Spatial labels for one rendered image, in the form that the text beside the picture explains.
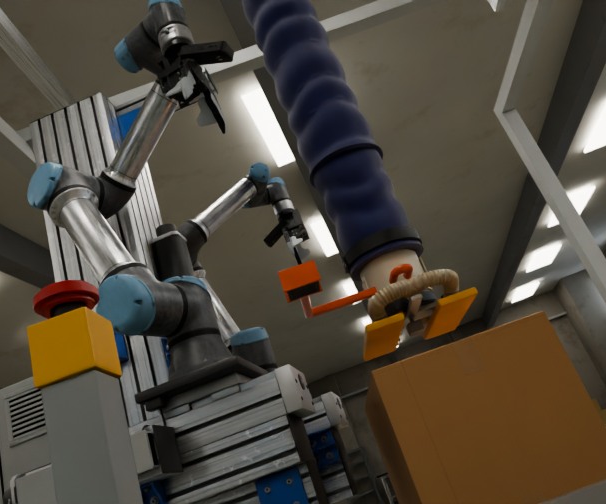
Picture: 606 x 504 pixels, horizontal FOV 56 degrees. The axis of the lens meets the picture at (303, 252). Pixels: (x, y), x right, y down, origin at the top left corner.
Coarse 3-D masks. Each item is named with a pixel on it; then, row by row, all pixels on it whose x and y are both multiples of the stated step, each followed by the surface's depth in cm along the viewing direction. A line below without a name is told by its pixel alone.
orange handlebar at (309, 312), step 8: (408, 264) 144; (392, 272) 145; (400, 272) 144; (408, 272) 146; (392, 280) 148; (352, 296) 153; (360, 296) 153; (368, 296) 153; (304, 304) 141; (328, 304) 152; (336, 304) 152; (344, 304) 152; (304, 312) 148; (312, 312) 150; (320, 312) 152
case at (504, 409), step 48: (480, 336) 122; (528, 336) 121; (384, 384) 119; (432, 384) 118; (480, 384) 118; (528, 384) 117; (576, 384) 116; (384, 432) 136; (432, 432) 115; (480, 432) 114; (528, 432) 113; (576, 432) 113; (432, 480) 111; (480, 480) 111; (528, 480) 110; (576, 480) 109
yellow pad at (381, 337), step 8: (384, 320) 138; (392, 320) 137; (400, 320) 137; (368, 328) 137; (376, 328) 137; (384, 328) 139; (392, 328) 142; (400, 328) 144; (368, 336) 141; (376, 336) 144; (384, 336) 147; (392, 336) 150; (368, 344) 149; (376, 344) 152; (384, 344) 155; (392, 344) 159; (368, 352) 158; (376, 352) 161; (384, 352) 165
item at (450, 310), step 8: (472, 288) 139; (448, 296) 139; (456, 296) 138; (464, 296) 138; (472, 296) 139; (440, 304) 138; (448, 304) 138; (456, 304) 141; (464, 304) 144; (440, 312) 143; (448, 312) 146; (456, 312) 149; (464, 312) 152; (432, 320) 151; (440, 320) 151; (448, 320) 155; (456, 320) 158; (432, 328) 157; (440, 328) 161; (448, 328) 164; (424, 336) 167; (432, 336) 167
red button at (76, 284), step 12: (48, 288) 62; (60, 288) 62; (72, 288) 62; (84, 288) 63; (96, 288) 65; (36, 300) 62; (48, 300) 62; (60, 300) 62; (72, 300) 63; (84, 300) 64; (96, 300) 66; (36, 312) 64; (48, 312) 64; (60, 312) 62
